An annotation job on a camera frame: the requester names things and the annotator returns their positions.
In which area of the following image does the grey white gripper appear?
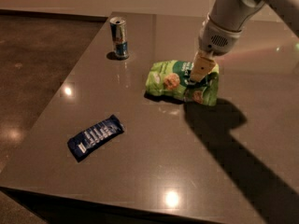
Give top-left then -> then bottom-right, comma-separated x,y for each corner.
190,14 -> 242,82

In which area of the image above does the green rice chip bag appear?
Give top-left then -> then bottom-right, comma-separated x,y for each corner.
146,60 -> 219,106

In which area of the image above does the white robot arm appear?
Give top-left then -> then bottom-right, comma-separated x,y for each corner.
191,0 -> 299,82

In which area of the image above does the blue rxbar blueberry bar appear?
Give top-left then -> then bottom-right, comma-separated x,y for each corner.
67,115 -> 124,161

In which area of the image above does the silver blue energy drink can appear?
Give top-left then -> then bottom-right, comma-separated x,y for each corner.
109,17 -> 129,60

